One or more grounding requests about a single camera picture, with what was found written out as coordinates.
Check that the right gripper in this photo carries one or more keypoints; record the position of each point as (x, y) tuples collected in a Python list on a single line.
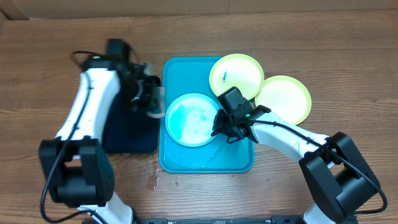
[(221, 126)]

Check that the yellow-green plate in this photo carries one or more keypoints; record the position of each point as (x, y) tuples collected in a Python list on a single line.
[(287, 97), (239, 70)]

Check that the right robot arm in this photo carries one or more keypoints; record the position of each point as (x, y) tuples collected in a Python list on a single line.
[(339, 179)]

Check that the light blue plate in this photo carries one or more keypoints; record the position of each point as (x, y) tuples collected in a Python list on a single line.
[(189, 119)]

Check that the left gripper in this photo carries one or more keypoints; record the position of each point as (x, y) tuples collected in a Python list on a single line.
[(153, 82)]

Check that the teal plastic serving tray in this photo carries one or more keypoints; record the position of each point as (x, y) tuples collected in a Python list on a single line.
[(182, 75)]

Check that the black plastic tray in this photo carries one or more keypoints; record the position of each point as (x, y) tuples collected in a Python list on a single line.
[(127, 131)]

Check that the green and tan sponge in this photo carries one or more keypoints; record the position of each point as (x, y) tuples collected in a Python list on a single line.
[(156, 106)]

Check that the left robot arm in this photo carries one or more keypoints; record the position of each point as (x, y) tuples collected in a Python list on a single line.
[(77, 170)]

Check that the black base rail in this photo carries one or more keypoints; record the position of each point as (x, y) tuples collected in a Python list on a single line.
[(276, 219)]

